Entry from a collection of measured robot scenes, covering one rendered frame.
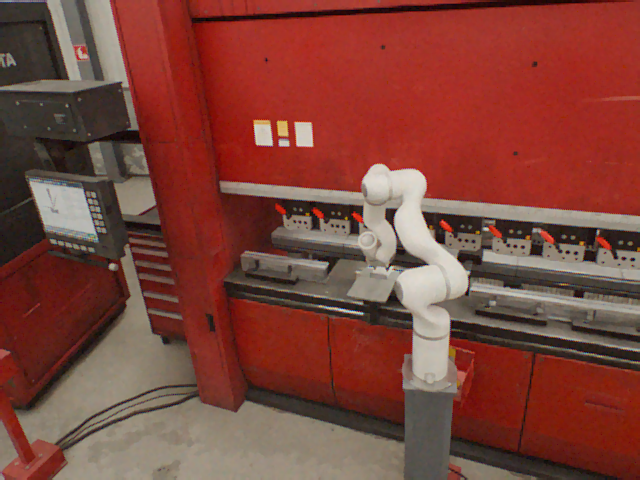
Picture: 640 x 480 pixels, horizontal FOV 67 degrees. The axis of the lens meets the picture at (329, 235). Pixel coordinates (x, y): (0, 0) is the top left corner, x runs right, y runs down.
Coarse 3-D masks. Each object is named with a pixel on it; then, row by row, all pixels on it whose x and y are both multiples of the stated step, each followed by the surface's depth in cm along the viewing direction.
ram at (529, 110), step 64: (256, 64) 212; (320, 64) 201; (384, 64) 192; (448, 64) 183; (512, 64) 175; (576, 64) 168; (320, 128) 214; (384, 128) 203; (448, 128) 193; (512, 128) 184; (576, 128) 176; (256, 192) 241; (448, 192) 204; (512, 192) 195; (576, 192) 186
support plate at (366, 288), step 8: (368, 272) 234; (392, 272) 233; (360, 280) 228; (368, 280) 228; (376, 280) 227; (384, 280) 227; (352, 288) 222; (360, 288) 222; (368, 288) 222; (376, 288) 221; (384, 288) 221; (392, 288) 222; (352, 296) 217; (360, 296) 216; (368, 296) 216; (376, 296) 215; (384, 296) 215
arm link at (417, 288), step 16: (416, 272) 150; (432, 272) 150; (400, 288) 149; (416, 288) 147; (432, 288) 148; (416, 304) 148; (416, 320) 157; (432, 320) 153; (448, 320) 157; (432, 336) 156
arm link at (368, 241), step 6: (366, 234) 205; (372, 234) 205; (360, 240) 205; (366, 240) 204; (372, 240) 203; (378, 240) 206; (360, 246) 204; (366, 246) 203; (372, 246) 203; (378, 246) 205; (366, 252) 206; (372, 252) 206; (372, 258) 212
